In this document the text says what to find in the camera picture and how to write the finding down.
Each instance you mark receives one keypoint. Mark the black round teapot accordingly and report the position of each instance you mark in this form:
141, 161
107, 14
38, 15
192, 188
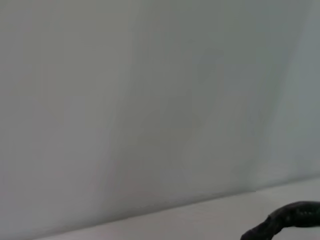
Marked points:
287, 215

